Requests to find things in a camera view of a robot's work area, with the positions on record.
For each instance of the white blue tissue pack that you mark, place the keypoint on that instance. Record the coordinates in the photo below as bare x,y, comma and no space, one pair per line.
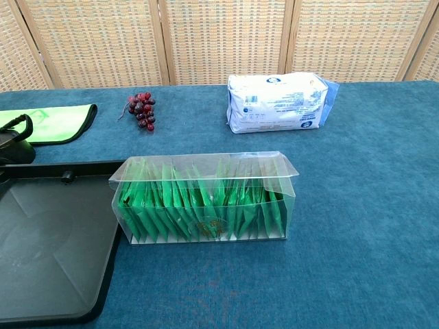
274,106

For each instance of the blue carpet table cloth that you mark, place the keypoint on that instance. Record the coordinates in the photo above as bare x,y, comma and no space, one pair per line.
343,222

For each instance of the red grape bunch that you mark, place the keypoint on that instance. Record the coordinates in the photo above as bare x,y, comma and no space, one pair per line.
144,109

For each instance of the green cloth bag black trim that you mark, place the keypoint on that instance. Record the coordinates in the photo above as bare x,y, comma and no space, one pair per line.
58,125

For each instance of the woven rattan folding screen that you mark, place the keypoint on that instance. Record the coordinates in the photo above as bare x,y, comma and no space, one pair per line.
223,41

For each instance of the clear plastic box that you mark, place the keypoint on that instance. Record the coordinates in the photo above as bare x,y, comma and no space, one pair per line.
205,198

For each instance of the dark blurry object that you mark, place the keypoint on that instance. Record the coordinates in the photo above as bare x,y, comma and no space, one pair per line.
68,177

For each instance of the black plastic tray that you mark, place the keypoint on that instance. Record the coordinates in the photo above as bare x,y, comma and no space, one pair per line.
58,246

